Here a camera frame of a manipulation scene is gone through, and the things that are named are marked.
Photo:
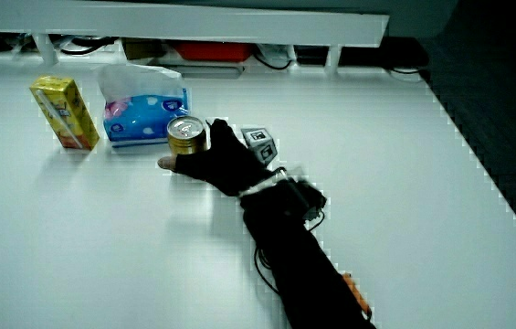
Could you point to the grey flat device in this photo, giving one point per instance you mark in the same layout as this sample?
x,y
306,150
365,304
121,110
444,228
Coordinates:
x,y
207,71

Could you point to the gold red bull can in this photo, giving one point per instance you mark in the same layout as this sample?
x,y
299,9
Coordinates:
x,y
187,139

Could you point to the yellow juice carton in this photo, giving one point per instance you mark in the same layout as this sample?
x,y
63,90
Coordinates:
x,y
66,112

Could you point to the blue tissue pack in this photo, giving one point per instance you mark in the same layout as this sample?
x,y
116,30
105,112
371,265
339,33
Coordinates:
x,y
141,112

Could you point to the person's right hand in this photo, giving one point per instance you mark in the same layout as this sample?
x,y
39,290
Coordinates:
x,y
225,162

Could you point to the dark olive box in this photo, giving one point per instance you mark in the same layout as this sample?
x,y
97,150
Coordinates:
x,y
142,48

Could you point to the black wrist tracker module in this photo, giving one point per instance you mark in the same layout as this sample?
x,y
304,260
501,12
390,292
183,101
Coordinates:
x,y
307,196

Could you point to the red box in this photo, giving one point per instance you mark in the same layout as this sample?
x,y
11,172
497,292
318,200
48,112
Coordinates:
x,y
214,50

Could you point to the white desk shelf riser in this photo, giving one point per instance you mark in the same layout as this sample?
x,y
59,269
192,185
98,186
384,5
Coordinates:
x,y
184,23

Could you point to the person's right forearm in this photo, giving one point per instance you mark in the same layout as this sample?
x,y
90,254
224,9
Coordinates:
x,y
301,269

